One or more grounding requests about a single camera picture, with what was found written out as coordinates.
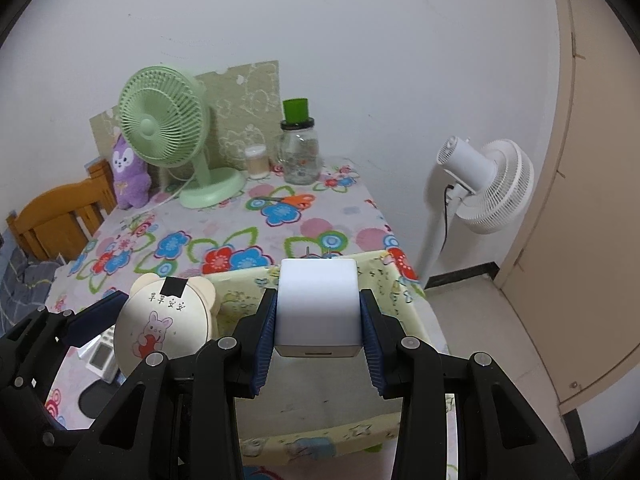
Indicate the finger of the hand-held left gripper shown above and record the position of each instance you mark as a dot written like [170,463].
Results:
[95,316]

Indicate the yellow printed storage box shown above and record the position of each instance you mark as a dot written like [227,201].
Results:
[390,280]

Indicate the black round disc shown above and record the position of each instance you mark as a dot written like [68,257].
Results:
[95,400]

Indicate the cotton swab container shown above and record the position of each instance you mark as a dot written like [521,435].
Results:
[256,162]

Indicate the glass jar black lid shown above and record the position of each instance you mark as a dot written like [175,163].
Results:
[300,155]

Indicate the beige wardrobe door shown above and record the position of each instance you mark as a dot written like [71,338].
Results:
[590,160]

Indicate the purple plush toy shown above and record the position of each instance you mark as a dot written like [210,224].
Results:
[131,180]

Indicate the white remote control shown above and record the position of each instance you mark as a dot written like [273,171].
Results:
[100,357]

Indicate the grey plaid cloth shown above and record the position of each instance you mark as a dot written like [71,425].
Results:
[25,280]

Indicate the cream round bear-eared case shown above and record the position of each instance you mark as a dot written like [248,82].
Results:
[160,330]

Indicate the green desk fan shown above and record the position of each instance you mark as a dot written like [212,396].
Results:
[160,115]

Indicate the floral tablecloth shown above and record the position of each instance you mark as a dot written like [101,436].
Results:
[200,230]

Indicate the wooden chair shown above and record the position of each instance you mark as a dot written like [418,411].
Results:
[50,215]

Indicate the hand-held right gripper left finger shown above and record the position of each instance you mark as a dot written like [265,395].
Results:
[262,345]

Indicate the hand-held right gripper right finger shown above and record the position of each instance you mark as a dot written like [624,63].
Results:
[372,345]

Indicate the orange scissors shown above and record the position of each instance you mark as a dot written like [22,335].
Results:
[297,200]

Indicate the white standing fan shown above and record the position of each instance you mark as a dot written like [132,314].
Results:
[495,185]

